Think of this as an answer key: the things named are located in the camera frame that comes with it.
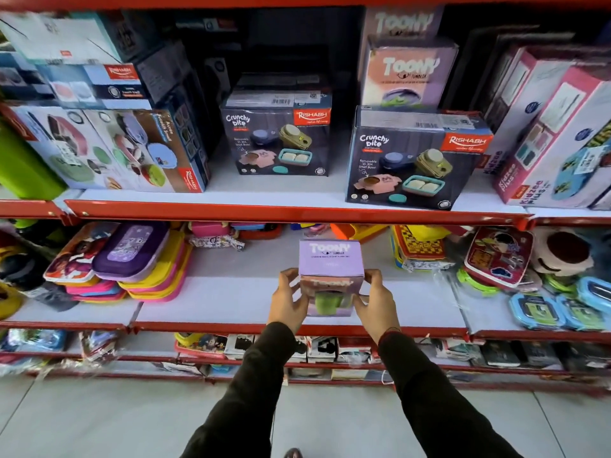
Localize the person's right hand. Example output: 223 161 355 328
353 269 403 347

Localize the person's left hand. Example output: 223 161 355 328
267 268 311 336

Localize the small purple tumbler box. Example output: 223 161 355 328
299 239 366 318

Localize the person's left forearm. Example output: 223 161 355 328
180 321 300 458

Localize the person's right forearm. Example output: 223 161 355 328
377 330 524 458

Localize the row of small product cartons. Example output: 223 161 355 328
174 332 383 366

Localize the orange plastic container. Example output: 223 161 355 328
330 224 390 244

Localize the yellow checkered lunch box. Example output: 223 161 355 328
390 225 456 273

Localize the red flat lunch box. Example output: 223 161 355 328
238 224 283 242

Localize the red metal shelving rack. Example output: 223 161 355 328
0 0 611 397

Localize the pink patterned pouch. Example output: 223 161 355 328
187 221 245 252

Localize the green rimmed container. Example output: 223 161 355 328
456 267 501 297
541 274 581 296

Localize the red cartoon lunch box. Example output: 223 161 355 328
463 227 535 289

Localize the stack of yellow pink lunchboxes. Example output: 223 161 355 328
65 231 193 304

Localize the dark lunch box set carton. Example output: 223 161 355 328
345 106 495 212
220 74 333 177

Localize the blue rimmed food container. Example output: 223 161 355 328
577 276 611 313
556 295 610 332
508 293 567 331

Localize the purple plastic lunch box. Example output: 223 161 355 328
92 222 172 283

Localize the brown round plush case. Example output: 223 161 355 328
530 227 595 277

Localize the white carton with bowls print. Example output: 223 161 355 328
0 103 126 191
83 108 210 194

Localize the cartoon print lunch box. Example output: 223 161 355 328
43 222 120 285

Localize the large purple tumbler box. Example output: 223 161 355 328
360 37 460 110
358 6 446 53

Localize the pink and white lunchbox carton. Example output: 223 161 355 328
477 46 578 175
492 66 611 209

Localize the dark upright carton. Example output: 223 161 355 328
441 25 540 115

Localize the yellow plastic item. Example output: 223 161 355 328
0 281 25 321

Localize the blue and white carton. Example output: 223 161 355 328
35 41 193 111

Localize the green plastic bottle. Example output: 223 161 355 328
0 118 68 202

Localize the white flat carton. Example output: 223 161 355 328
0 11 159 66

